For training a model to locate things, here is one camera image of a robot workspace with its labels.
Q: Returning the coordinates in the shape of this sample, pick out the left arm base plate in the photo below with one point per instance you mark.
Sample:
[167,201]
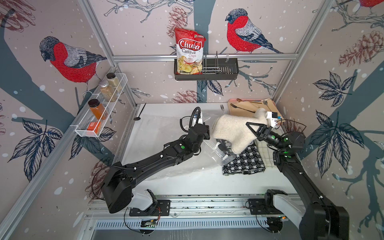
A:
[158,208]

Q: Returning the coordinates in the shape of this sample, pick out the clear acrylic wall shelf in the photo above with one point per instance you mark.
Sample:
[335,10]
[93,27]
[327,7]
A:
[81,128]

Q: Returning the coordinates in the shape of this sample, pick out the black white patterned scarf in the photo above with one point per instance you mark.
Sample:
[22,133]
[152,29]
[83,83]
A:
[247,163]

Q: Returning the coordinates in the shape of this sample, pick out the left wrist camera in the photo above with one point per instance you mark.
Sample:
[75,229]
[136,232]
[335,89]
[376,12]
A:
[198,118]

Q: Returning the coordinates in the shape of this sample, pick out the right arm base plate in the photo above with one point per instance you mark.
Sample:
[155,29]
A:
[261,207]

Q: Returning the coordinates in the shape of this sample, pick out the tan spice jar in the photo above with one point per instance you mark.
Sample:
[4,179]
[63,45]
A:
[107,91]

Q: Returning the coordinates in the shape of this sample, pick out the red Chuba chips bag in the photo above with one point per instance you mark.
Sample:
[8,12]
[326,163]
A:
[189,49]

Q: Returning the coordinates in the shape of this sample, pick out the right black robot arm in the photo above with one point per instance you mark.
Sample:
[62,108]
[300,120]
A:
[320,219]

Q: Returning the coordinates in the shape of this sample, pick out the pale green spice jar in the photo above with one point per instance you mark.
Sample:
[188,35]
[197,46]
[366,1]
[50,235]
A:
[114,81]

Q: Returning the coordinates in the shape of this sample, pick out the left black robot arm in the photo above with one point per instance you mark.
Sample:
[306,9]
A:
[118,184]

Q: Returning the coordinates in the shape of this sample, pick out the orange spice jar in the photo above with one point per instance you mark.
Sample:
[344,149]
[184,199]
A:
[97,109]

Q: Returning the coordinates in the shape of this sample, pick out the cream checked cloth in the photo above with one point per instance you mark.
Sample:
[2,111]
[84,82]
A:
[266,154]

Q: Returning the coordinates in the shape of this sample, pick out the black wall basket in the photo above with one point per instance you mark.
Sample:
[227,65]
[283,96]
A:
[209,69]

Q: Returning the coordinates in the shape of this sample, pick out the small orange box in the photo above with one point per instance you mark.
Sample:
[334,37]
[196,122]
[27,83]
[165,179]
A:
[94,127]

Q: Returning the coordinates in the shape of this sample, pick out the silver spoon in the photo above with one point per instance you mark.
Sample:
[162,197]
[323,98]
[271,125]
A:
[265,102]

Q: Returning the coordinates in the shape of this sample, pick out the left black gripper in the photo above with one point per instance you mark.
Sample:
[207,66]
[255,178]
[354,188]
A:
[207,135]

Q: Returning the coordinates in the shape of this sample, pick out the black spoon at edge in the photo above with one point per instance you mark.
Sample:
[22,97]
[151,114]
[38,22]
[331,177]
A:
[139,116]

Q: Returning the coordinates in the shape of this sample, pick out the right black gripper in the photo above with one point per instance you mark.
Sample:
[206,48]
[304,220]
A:
[263,133]

